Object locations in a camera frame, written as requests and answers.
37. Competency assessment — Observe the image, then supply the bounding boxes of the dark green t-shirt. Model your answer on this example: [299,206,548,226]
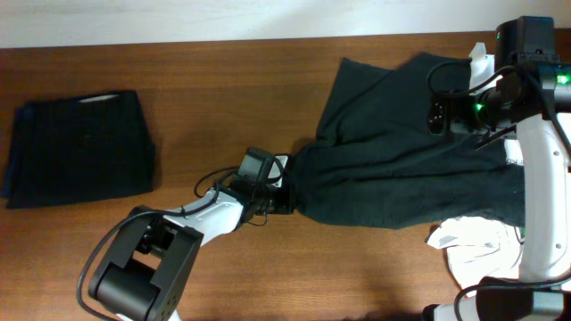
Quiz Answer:
[288,53,525,229]

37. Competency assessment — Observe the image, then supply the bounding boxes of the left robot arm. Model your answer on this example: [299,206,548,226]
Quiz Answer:
[76,148,294,321]

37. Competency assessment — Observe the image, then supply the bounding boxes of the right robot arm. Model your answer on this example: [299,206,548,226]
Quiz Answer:
[425,39,570,320]

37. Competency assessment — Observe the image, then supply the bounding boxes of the white t-shirt pile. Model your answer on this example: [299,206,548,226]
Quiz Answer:
[424,42,571,292]

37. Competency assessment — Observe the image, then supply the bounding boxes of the folded black garment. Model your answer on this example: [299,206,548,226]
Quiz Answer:
[2,90,155,209]

